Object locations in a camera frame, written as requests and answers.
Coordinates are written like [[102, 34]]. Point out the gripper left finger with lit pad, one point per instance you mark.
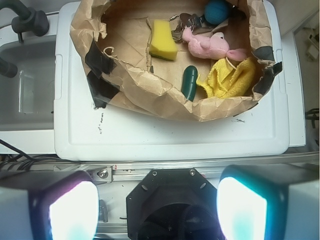
[[48, 205]]

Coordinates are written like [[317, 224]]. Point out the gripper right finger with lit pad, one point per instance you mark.
[[269, 202]]

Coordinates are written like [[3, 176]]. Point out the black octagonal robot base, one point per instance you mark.
[[173, 204]]

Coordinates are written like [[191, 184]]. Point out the yellow cloth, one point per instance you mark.
[[226, 81]]

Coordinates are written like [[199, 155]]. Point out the white plastic bin lid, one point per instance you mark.
[[83, 132]]

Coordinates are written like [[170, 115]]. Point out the clear plastic container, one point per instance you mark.
[[27, 100]]

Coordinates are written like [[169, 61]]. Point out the dark green plastic cucumber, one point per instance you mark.
[[188, 87]]

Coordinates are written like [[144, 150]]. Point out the crumpled brown paper bag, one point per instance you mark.
[[113, 38]]

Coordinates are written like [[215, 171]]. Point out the pink plush toy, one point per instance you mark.
[[214, 47]]

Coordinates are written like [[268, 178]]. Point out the yellow sponge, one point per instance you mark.
[[162, 44]]

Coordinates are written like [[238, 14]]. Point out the silver metal keys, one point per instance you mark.
[[186, 20]]

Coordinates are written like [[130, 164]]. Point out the teal yarn ball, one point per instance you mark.
[[216, 11]]

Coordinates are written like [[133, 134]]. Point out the aluminium frame rail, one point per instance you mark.
[[210, 168]]

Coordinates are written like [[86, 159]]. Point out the black clamp mount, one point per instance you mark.
[[27, 20]]

